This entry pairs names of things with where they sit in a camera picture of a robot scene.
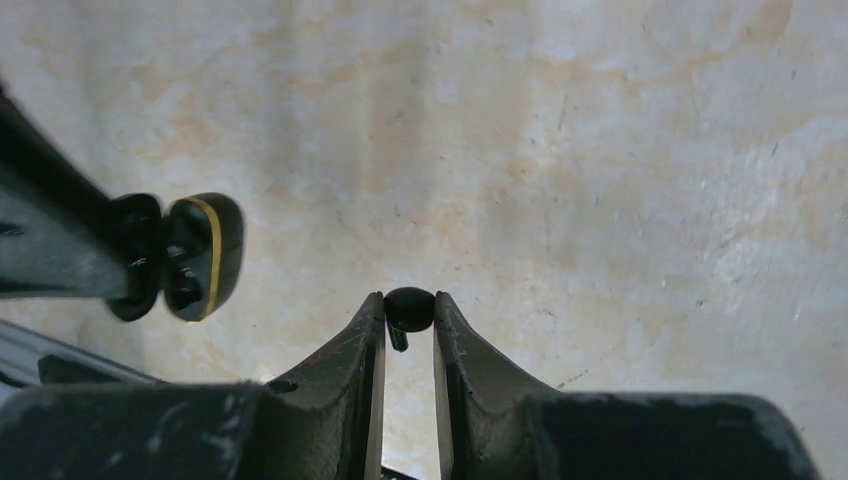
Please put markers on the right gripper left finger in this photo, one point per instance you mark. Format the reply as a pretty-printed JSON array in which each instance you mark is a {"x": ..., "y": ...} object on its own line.
[{"x": 320, "y": 420}]

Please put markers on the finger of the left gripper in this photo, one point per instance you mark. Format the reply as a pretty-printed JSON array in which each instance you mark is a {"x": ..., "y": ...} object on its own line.
[{"x": 53, "y": 239}]

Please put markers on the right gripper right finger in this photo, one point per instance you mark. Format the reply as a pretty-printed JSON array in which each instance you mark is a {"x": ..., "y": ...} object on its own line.
[{"x": 496, "y": 421}]

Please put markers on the black earbud charging case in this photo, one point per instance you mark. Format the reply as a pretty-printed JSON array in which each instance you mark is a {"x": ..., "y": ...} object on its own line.
[{"x": 190, "y": 254}]

